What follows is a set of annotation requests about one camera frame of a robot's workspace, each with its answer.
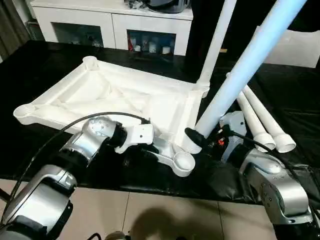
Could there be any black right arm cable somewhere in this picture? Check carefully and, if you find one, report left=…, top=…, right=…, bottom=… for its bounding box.
left=219, top=127, right=275, bottom=157

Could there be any white plastic table top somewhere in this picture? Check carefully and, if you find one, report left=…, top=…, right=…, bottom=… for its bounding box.
left=12, top=56, right=211, bottom=179

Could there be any white plastic table leg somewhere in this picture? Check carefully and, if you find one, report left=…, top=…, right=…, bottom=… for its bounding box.
left=192, top=0, right=239, bottom=99
left=243, top=84, right=298, bottom=154
left=180, top=0, right=309, bottom=155
left=226, top=72, right=277, bottom=154

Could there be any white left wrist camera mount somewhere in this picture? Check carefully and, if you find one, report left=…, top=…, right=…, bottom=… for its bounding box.
left=114, top=122, right=157, bottom=155

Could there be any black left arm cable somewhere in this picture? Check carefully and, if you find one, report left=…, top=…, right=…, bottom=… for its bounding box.
left=0, top=112, right=152, bottom=222

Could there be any black work mat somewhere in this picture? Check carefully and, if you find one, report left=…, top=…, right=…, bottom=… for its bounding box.
left=0, top=40, right=320, bottom=207

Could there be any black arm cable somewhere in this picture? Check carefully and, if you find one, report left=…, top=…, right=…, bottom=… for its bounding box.
left=0, top=112, right=152, bottom=222
left=219, top=127, right=275, bottom=157

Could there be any white cabinet with glass doors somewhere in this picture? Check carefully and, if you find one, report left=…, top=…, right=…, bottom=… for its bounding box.
left=29, top=0, right=195, bottom=57

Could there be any grey curtain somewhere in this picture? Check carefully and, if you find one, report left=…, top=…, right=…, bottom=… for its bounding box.
left=0, top=0, right=32, bottom=62

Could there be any white flat panel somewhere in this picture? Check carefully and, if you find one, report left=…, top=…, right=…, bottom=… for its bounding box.
left=259, top=26, right=320, bottom=69

